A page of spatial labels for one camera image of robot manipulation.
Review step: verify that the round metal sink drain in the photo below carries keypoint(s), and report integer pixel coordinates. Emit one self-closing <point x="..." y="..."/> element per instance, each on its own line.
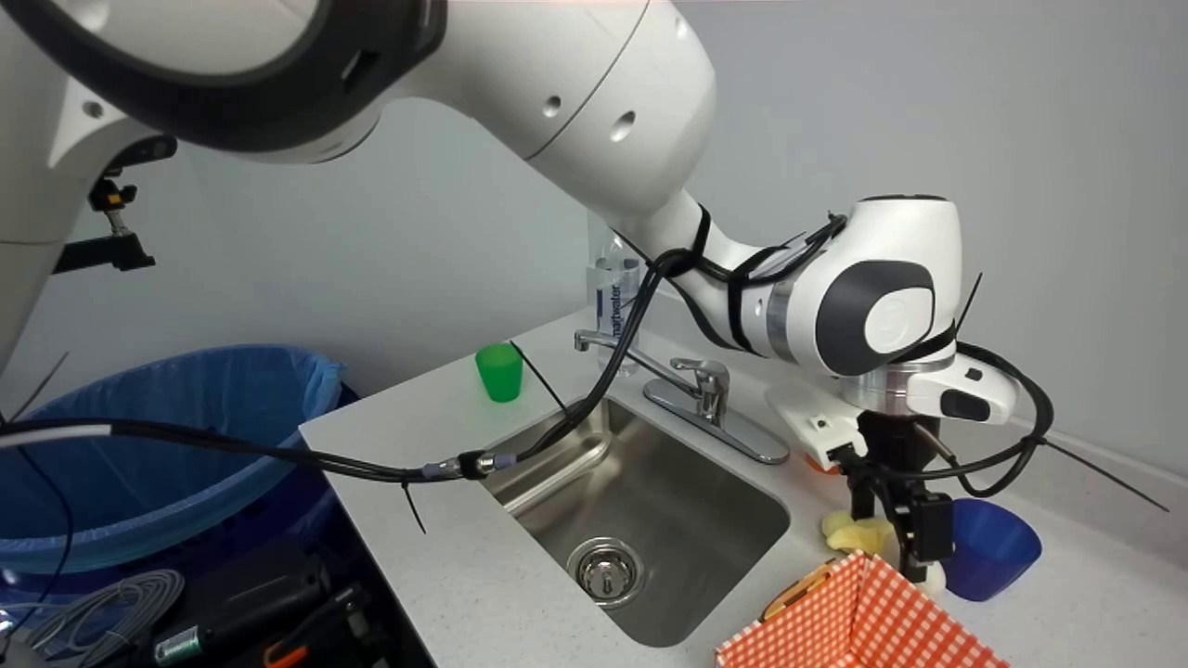
<point x="608" y="572"/>

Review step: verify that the green plastic cup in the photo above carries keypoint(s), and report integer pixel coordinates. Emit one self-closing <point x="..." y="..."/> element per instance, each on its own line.
<point x="499" y="372"/>

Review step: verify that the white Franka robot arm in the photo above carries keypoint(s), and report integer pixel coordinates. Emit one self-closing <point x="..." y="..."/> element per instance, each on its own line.
<point x="560" y="77"/>

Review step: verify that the black power tool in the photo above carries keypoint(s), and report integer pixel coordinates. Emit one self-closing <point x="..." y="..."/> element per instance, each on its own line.
<point x="262" y="606"/>

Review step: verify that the clear plastic water bottle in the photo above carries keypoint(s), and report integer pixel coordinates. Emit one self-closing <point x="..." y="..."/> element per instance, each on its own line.
<point x="613" y="291"/>

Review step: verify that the orange checkered cloth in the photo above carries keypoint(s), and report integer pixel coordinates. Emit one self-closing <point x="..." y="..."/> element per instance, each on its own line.
<point x="866" y="625"/>

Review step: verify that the black stereo camera bar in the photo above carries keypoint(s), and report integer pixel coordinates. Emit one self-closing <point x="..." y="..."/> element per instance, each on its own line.
<point x="150" y="149"/>

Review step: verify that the blue lined trash bin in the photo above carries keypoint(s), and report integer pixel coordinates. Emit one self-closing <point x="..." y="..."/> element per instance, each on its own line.
<point x="150" y="483"/>

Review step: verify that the blue bowl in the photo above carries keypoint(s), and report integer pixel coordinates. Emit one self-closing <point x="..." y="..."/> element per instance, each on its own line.
<point x="988" y="550"/>

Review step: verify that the black camera stand clamp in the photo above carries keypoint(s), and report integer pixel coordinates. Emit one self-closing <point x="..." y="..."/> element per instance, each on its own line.
<point x="110" y="246"/>

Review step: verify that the stainless steel sink basin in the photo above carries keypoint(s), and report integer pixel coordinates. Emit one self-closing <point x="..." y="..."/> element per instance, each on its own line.
<point x="669" y="522"/>

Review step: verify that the yellow toy banana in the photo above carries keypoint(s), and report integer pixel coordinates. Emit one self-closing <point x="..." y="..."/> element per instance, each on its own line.
<point x="860" y="539"/>

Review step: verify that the chrome sink faucet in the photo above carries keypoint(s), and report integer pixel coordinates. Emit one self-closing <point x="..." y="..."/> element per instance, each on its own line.
<point x="707" y="395"/>

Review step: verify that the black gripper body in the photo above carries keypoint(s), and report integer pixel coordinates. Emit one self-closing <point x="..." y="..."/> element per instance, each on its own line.
<point x="893" y="450"/>

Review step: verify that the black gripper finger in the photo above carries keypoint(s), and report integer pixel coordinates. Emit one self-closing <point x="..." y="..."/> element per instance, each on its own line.
<point x="930" y="539"/>
<point x="866" y="503"/>

